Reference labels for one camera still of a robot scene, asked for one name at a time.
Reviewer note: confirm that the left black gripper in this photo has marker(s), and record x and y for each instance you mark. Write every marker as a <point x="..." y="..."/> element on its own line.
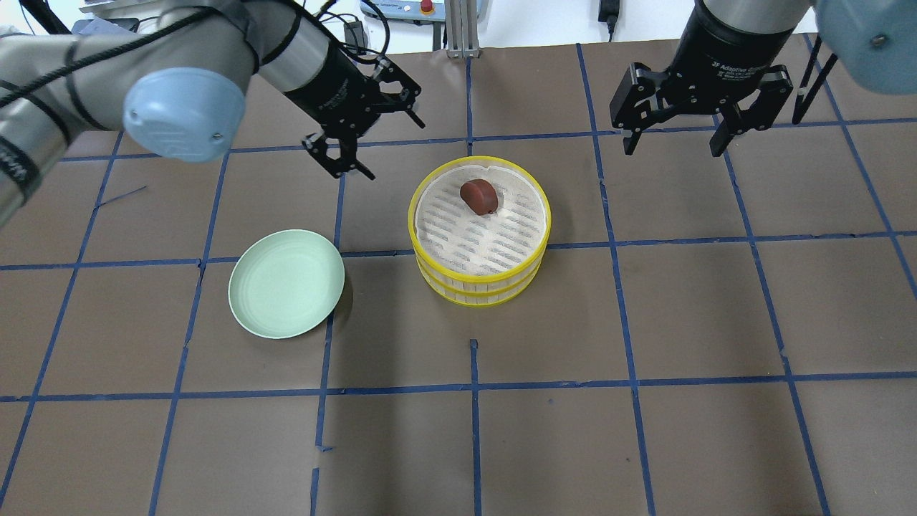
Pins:
<point x="328" y="89"/>

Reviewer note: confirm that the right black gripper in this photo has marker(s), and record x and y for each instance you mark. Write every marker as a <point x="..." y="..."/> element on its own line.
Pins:
<point x="722" y="51"/>

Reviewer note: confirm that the brown bun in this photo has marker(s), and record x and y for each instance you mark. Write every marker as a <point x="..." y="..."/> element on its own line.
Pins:
<point x="480" y="196"/>

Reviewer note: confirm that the yellow steamer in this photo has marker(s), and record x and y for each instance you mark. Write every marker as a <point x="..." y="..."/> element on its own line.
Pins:
<point x="477" y="294"/>
<point x="464" y="251"/>

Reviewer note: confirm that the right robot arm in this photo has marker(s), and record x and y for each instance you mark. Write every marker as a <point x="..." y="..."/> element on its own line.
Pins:
<point x="874" y="40"/>

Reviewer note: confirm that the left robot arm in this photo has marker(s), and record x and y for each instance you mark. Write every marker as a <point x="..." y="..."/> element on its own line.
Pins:
<point x="180" y="91"/>

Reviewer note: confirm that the black power adapter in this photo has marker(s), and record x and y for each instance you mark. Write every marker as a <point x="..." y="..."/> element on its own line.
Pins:
<point x="609" y="11"/>

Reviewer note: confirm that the green plate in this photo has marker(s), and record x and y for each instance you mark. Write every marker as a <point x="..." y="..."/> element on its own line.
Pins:
<point x="286" y="284"/>

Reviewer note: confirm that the aluminium frame post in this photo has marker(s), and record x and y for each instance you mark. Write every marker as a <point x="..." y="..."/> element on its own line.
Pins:
<point x="461" y="29"/>

